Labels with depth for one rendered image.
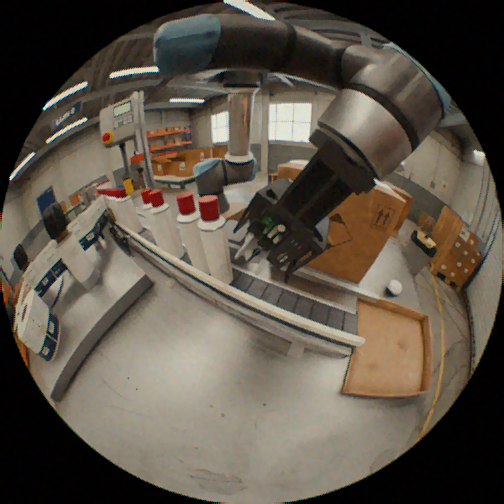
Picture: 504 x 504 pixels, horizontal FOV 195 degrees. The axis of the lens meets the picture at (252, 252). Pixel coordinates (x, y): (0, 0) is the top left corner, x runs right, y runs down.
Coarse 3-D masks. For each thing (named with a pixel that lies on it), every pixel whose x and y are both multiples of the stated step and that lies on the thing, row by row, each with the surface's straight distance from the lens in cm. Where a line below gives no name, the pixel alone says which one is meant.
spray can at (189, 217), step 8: (184, 200) 28; (192, 200) 29; (184, 208) 29; (192, 208) 29; (184, 216) 29; (192, 216) 29; (184, 224) 29; (192, 224) 29; (184, 232) 30; (192, 232) 30; (184, 240) 32; (192, 240) 31; (200, 240) 31; (192, 248) 32; (200, 248) 32; (192, 256) 34; (200, 256) 33; (200, 264) 35; (208, 272) 38
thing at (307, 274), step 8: (144, 216) 66; (176, 224) 47; (232, 248) 32; (296, 272) 29; (304, 272) 28; (312, 272) 29; (312, 280) 29; (320, 280) 29; (328, 280) 29; (336, 280) 30; (336, 288) 30; (344, 288) 30; (352, 288) 30; (360, 288) 32; (360, 296) 32; (368, 296) 32; (376, 296) 33
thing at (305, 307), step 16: (160, 256) 51; (240, 272) 38; (240, 288) 35; (256, 288) 35; (272, 288) 35; (240, 304) 34; (272, 304) 33; (288, 304) 33; (304, 304) 34; (320, 304) 36; (320, 320) 34; (336, 320) 35; (352, 320) 37; (320, 336) 32
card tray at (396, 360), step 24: (360, 312) 46; (384, 312) 52; (408, 312) 58; (360, 336) 43; (384, 336) 48; (408, 336) 56; (360, 360) 41; (384, 360) 46; (408, 360) 54; (432, 360) 58; (360, 384) 41; (384, 384) 46; (408, 384) 53
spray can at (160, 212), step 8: (152, 192) 40; (160, 192) 39; (152, 200) 39; (160, 200) 39; (152, 208) 40; (160, 208) 39; (168, 208) 39; (152, 216) 40; (160, 216) 39; (168, 216) 39; (160, 224) 40; (168, 224) 40; (160, 232) 41; (168, 232) 41; (176, 232) 42; (168, 240) 42; (176, 240) 43; (168, 248) 44; (176, 248) 44; (176, 256) 45
